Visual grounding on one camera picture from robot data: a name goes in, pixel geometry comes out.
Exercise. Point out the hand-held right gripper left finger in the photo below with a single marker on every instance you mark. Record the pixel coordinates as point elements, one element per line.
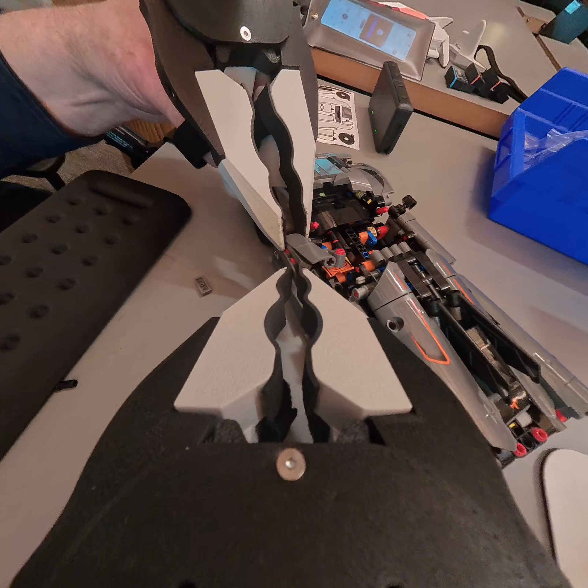
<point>229,367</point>

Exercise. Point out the grey orange lego car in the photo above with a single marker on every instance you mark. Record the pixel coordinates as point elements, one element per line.
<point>459,330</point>

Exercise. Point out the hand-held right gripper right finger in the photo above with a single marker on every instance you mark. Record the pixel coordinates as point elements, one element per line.
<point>358,367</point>

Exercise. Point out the person's left forearm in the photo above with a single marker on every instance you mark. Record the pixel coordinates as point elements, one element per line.
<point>27,138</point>

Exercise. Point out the lego sticker sheet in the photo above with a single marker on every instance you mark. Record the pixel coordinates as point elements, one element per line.
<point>337,117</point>

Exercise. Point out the smartphone in clear pouch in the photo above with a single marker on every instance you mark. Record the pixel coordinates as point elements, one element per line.
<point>367,32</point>

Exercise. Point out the black lego pin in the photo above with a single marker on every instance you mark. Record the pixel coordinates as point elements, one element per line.
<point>67,384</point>

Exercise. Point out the dark grey jumper plate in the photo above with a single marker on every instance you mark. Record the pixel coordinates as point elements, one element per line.
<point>203,285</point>

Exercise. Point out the person's left hand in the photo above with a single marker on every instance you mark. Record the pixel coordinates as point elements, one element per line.
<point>101,69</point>

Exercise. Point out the white book stand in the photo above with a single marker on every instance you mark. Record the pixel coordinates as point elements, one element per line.
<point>569,514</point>

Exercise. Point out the teal box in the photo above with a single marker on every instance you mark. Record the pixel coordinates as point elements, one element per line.
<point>567,18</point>

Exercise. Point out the blue storage bin white tag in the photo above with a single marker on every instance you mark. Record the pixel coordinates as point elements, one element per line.
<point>542,206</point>

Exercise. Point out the black orange gadget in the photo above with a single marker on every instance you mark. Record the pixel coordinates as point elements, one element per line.
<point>482,80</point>

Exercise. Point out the white gadget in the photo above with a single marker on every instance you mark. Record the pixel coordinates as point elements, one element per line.
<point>454,43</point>

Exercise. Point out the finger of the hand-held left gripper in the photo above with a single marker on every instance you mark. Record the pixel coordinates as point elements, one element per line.
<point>229,138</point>
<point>298,138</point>

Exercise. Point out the black power bank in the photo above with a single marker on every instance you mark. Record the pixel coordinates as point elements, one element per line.
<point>390,110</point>

